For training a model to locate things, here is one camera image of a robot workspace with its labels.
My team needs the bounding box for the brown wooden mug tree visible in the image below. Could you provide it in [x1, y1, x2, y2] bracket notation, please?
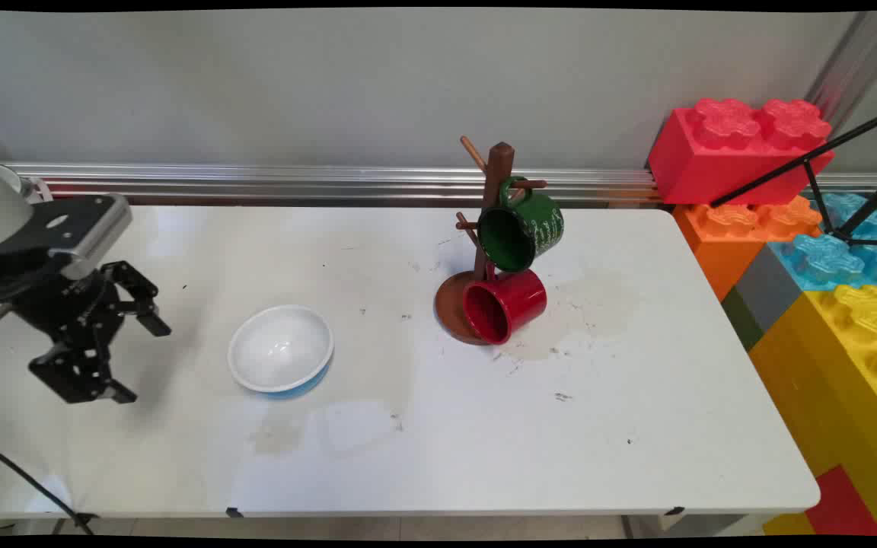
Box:
[434, 135, 549, 347]

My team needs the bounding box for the green enamel mug white script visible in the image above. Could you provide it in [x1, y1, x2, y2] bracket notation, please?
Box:
[477, 177, 566, 274]

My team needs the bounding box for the dark green giant building block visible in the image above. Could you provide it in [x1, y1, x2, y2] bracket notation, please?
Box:
[721, 286, 766, 352]

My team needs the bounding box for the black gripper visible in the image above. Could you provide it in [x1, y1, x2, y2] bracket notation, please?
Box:
[0, 260, 174, 405]

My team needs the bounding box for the small red giant building block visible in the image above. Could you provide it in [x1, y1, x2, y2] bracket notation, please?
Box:
[805, 465, 877, 537]

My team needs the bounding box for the horizontal aluminium rail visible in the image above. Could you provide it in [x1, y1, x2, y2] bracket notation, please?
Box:
[0, 161, 877, 209]

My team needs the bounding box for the slanted aluminium profile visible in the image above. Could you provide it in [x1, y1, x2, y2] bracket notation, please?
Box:
[803, 11, 877, 128]

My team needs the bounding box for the white bowl blue outside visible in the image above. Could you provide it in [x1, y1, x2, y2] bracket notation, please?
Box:
[227, 304, 335, 400]

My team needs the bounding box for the grey giant building block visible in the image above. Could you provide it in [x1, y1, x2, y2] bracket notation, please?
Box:
[733, 243, 806, 336]

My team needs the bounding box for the orange giant building block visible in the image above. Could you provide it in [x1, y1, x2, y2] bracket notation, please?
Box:
[672, 196, 824, 302]

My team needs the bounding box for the black cable with metal connector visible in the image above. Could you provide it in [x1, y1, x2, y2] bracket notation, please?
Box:
[0, 436, 95, 536]

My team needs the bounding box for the blue giant building block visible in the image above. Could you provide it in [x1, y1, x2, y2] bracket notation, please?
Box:
[770, 191, 877, 292]

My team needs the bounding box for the black tripod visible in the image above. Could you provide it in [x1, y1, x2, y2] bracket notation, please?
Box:
[710, 102, 877, 249]

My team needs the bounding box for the red enamel mug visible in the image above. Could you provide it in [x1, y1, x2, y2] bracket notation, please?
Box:
[461, 263, 548, 346]

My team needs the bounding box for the yellow giant building block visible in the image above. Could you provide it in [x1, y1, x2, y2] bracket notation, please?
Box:
[748, 283, 877, 536]

